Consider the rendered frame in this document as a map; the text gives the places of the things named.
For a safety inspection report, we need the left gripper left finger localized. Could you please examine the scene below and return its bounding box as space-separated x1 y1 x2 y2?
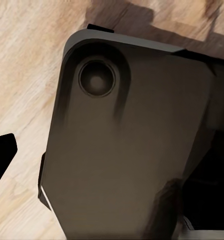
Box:
0 133 18 179

